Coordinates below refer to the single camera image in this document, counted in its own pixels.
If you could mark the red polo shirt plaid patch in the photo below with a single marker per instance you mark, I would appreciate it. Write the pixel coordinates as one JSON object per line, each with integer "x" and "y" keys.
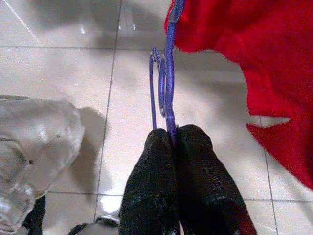
{"x": 256, "y": 49}

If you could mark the purple plastic hanger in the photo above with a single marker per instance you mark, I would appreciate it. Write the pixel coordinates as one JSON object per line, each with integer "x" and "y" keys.
{"x": 170, "y": 80}

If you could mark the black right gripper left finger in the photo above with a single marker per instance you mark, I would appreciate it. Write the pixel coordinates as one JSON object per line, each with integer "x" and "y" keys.
{"x": 149, "y": 195}

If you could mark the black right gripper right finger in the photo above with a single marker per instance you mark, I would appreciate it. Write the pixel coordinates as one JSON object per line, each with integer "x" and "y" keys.
{"x": 207, "y": 195}

